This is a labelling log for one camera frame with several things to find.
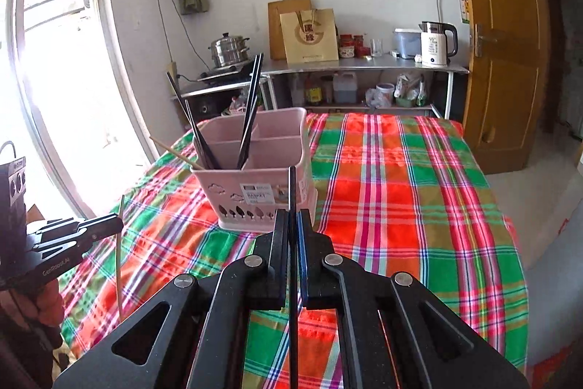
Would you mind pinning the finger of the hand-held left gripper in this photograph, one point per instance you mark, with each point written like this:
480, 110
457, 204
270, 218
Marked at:
100, 221
68, 247

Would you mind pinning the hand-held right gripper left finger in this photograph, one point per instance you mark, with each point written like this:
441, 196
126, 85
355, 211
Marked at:
278, 261

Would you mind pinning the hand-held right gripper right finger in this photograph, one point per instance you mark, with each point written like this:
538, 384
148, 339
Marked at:
300, 261

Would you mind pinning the pale wooden chopstick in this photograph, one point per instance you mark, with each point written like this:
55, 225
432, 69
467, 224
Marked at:
118, 270
175, 153

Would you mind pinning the black chopstick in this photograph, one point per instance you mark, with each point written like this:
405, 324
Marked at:
253, 111
248, 111
292, 188

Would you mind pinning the pink plastic utensil basket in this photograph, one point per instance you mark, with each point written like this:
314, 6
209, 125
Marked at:
273, 170

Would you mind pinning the silver metal chopstick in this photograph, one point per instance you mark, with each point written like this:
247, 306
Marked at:
177, 93
199, 149

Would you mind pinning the person's left hand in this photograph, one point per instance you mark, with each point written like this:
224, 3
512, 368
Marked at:
45, 302

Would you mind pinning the plaid tablecloth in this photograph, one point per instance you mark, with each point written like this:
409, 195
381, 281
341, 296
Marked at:
387, 188

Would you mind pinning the low cooker stand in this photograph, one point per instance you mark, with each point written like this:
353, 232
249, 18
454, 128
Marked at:
205, 102

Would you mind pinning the beige power strip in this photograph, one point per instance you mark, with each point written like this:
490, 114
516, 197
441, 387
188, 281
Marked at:
173, 74

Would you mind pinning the dark sauce bottle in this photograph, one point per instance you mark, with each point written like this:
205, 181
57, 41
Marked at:
314, 95

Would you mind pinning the translucent plastic jug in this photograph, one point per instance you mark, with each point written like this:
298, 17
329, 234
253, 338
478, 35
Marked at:
345, 88

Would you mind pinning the white plastic tub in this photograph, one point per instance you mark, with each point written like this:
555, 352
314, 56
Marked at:
385, 95

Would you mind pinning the black induction cooker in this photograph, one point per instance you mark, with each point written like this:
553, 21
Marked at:
223, 75

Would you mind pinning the plastic bag of greens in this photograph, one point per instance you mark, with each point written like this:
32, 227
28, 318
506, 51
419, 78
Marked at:
410, 90

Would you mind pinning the metal shelf table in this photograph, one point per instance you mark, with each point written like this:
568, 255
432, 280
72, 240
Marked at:
364, 64

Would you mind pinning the steel steamer pot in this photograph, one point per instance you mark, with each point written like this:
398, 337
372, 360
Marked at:
230, 51

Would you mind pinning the red lidded jar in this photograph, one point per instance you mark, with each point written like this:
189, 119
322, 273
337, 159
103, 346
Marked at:
362, 46
347, 47

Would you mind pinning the tan paper gift bag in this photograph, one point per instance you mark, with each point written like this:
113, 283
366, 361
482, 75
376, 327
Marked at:
309, 38

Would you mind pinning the clear drinking glass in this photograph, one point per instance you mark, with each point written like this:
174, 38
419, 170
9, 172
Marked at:
376, 48

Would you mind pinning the white electric kettle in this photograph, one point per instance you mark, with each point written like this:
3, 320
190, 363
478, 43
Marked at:
432, 47

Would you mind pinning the wooden door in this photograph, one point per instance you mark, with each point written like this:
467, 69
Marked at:
505, 51

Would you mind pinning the white window frame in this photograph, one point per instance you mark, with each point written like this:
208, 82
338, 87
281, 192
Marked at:
123, 65

